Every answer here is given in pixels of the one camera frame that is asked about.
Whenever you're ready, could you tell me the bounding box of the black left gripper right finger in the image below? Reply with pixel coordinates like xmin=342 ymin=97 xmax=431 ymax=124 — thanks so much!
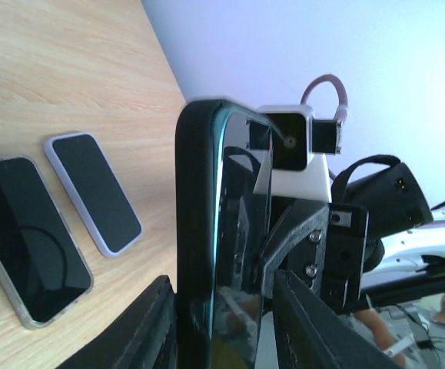
xmin=273 ymin=270 xmax=400 ymax=369

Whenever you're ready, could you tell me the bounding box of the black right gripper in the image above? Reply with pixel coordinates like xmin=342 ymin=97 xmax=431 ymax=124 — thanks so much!
xmin=255 ymin=155 xmax=433 ymax=314

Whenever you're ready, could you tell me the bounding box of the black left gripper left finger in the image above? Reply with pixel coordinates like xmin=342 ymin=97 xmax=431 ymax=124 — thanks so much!
xmin=59 ymin=275 xmax=176 ymax=368

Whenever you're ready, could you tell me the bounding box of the green-edged black phone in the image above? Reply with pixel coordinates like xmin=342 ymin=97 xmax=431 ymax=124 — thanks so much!
xmin=211 ymin=111 xmax=272 ymax=368

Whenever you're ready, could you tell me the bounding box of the black phone case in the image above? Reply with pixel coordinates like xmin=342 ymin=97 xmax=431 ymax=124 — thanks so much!
xmin=174 ymin=99 xmax=230 ymax=368

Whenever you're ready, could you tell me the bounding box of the white-edged black phone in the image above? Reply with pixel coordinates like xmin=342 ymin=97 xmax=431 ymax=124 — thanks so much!
xmin=0 ymin=157 xmax=92 ymax=324

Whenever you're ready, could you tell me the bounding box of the lavender phone case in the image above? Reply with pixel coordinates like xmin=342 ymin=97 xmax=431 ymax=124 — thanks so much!
xmin=43 ymin=131 xmax=144 ymax=258

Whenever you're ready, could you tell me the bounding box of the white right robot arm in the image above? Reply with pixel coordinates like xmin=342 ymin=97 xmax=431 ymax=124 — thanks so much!
xmin=250 ymin=154 xmax=445 ymax=313

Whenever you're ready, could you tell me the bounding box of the person in background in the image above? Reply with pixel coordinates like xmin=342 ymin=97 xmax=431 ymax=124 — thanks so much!
xmin=348 ymin=294 xmax=445 ymax=368

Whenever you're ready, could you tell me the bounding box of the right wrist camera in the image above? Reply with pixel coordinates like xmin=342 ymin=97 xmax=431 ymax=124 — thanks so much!
xmin=257 ymin=105 xmax=347 ymax=203

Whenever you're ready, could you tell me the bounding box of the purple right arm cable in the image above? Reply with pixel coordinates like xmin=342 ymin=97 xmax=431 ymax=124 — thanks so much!
xmin=301 ymin=72 xmax=350 ymax=124

